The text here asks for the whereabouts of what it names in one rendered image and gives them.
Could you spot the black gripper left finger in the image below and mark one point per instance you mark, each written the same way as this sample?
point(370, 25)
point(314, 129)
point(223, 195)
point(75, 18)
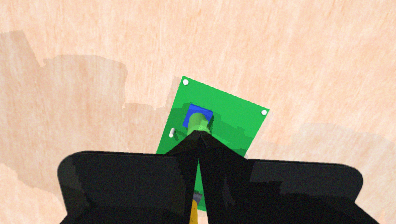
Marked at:
point(125, 179)

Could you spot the green circuit board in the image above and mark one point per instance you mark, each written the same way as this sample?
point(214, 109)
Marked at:
point(230, 119)

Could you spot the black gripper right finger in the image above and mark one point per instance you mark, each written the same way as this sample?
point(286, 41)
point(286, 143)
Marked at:
point(232, 184)

